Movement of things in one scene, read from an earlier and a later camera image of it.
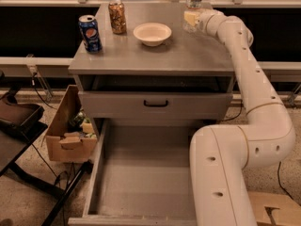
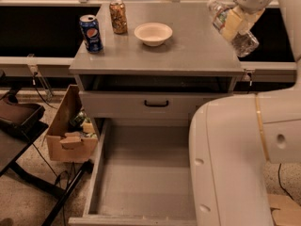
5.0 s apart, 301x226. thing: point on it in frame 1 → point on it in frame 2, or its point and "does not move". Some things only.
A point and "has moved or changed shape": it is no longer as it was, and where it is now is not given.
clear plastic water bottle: x=194 y=3 has moved or changed shape
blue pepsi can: x=90 y=33 does not move
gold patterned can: x=117 y=10 does not move
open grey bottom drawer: x=141 y=174 does not move
